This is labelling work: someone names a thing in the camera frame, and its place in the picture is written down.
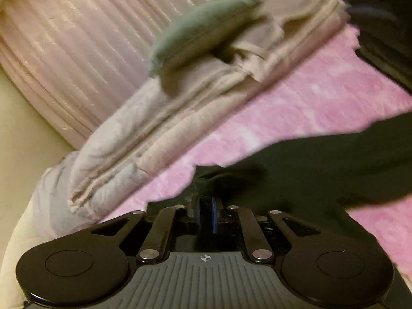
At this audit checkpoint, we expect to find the folded pale pink blanket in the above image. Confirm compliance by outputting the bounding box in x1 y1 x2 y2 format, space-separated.
69 0 351 207

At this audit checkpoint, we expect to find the black garment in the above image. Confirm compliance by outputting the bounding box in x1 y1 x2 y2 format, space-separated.
146 113 412 264

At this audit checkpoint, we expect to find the pink floral blanket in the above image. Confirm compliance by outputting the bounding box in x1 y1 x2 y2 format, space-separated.
100 22 412 271

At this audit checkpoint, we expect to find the teal cloth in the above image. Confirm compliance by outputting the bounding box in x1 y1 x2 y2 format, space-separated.
149 0 262 79

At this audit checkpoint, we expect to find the white padded headboard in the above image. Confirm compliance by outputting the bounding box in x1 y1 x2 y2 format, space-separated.
0 200 42 309

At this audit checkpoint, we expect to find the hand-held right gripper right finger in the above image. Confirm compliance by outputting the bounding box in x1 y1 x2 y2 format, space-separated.
209 196 323 263

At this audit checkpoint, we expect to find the pink curtain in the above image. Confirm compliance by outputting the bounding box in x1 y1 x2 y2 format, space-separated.
0 0 290 150

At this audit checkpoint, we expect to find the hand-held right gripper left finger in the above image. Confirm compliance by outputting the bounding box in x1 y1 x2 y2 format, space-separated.
90 194 208 263

